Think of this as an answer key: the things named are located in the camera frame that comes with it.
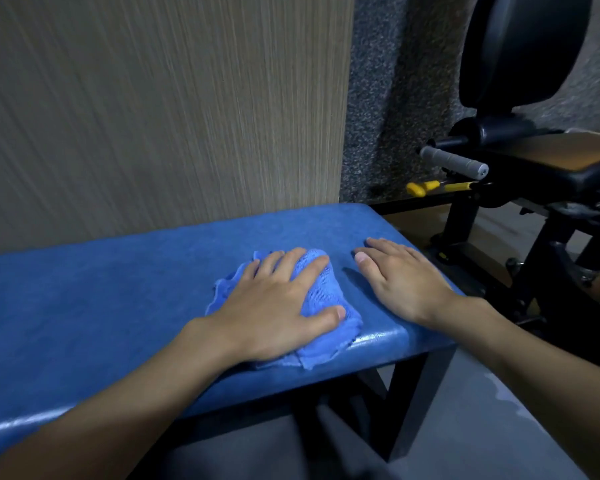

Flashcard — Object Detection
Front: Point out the person's left hand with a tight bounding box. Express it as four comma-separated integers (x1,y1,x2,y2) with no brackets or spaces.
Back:
199,247,348,365

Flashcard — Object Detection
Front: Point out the person's right hand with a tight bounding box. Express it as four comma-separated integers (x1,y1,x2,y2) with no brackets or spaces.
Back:
352,237,457,329

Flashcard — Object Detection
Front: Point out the blue microfibre cloth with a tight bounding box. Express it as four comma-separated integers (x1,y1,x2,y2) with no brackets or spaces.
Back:
205,248,365,371

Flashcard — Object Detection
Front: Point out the blue bench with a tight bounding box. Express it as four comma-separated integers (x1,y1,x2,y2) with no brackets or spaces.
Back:
0,203,466,465

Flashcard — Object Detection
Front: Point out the person's left forearm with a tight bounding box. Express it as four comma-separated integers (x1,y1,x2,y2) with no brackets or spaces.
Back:
0,317,236,480

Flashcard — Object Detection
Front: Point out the person's right forearm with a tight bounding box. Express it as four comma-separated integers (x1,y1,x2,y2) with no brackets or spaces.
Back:
429,294,600,480

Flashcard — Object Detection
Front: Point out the yellow adjustment pin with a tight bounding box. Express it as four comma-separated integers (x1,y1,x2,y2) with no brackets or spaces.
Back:
405,180,481,198

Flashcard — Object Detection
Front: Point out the black roller pad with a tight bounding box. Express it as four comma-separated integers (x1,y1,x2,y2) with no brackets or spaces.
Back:
447,114,539,149

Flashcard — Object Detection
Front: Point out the black backrest pad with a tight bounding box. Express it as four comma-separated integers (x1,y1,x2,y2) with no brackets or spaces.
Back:
458,0,593,113

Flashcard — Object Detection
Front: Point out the black exercise machine frame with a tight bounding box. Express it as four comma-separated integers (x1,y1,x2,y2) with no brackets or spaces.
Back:
369,137,600,371

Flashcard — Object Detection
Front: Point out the grey handle grip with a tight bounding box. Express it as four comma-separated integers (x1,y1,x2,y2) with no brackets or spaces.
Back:
419,145,490,181

